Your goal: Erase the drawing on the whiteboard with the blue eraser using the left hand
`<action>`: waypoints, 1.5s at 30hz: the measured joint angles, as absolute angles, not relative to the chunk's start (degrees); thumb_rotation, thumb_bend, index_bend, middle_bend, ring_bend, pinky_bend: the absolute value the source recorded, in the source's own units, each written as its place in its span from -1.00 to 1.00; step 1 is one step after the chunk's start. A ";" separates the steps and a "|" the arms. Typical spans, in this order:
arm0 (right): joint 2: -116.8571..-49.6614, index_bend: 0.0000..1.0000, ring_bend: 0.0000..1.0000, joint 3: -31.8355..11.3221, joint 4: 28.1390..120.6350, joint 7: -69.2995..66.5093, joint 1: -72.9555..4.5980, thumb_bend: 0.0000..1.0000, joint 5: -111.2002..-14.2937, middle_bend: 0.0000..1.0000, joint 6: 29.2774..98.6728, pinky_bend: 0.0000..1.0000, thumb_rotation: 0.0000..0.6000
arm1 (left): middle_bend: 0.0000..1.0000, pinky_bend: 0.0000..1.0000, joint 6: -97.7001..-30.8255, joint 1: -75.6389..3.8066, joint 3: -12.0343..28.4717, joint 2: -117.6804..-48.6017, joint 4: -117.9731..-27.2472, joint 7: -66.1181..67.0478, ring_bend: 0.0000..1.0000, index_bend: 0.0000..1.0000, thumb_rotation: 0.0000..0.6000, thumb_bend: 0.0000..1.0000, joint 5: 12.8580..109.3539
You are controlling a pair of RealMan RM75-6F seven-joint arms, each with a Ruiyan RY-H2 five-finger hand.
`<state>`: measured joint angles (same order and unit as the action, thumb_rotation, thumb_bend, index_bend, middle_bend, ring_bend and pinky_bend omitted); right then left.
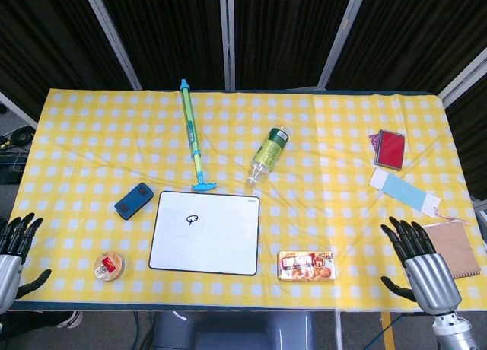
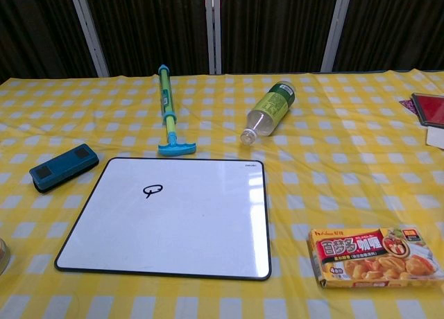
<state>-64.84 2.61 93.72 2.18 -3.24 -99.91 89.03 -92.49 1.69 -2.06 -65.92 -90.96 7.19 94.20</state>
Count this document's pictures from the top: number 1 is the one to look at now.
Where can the blue whiteboard eraser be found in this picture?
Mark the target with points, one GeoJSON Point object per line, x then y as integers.
{"type": "Point", "coordinates": [133, 200]}

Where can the red flat case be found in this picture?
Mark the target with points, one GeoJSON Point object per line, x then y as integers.
{"type": "Point", "coordinates": [391, 150]}

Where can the grey partition post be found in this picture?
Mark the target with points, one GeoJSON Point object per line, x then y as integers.
{"type": "Point", "coordinates": [336, 38]}
{"type": "Point", "coordinates": [17, 112]}
{"type": "Point", "coordinates": [227, 38]}
{"type": "Point", "coordinates": [462, 74]}
{"type": "Point", "coordinates": [112, 38]}

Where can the clear bottle with green label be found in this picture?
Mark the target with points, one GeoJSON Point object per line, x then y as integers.
{"type": "Point", "coordinates": [271, 148]}

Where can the green blue toy water pump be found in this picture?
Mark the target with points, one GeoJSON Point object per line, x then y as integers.
{"type": "Point", "coordinates": [190, 125]}

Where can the white and blue bookmark card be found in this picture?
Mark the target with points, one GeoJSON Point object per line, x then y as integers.
{"type": "Point", "coordinates": [403, 190]}

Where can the yellow white checkered tablecloth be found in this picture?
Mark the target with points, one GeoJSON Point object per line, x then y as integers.
{"type": "Point", "coordinates": [323, 213]}

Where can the white whiteboard with black frame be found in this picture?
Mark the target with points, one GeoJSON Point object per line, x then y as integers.
{"type": "Point", "coordinates": [213, 243]}

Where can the orange curry box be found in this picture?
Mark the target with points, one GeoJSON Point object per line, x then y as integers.
{"type": "Point", "coordinates": [306, 266]}

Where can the round tin can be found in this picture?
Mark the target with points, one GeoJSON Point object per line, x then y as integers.
{"type": "Point", "coordinates": [109, 265]}

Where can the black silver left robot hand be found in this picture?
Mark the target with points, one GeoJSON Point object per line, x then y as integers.
{"type": "Point", "coordinates": [9, 268]}

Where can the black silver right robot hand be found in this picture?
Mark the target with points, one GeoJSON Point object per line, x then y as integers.
{"type": "Point", "coordinates": [431, 279]}

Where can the purple patterned card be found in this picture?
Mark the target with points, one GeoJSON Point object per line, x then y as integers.
{"type": "Point", "coordinates": [373, 140]}

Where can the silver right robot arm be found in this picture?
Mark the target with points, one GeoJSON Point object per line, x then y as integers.
{"type": "Point", "coordinates": [458, 333]}

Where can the brown paper notebook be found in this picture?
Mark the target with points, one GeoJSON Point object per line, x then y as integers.
{"type": "Point", "coordinates": [454, 249]}

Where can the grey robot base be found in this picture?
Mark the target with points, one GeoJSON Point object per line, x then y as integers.
{"type": "Point", "coordinates": [236, 331]}

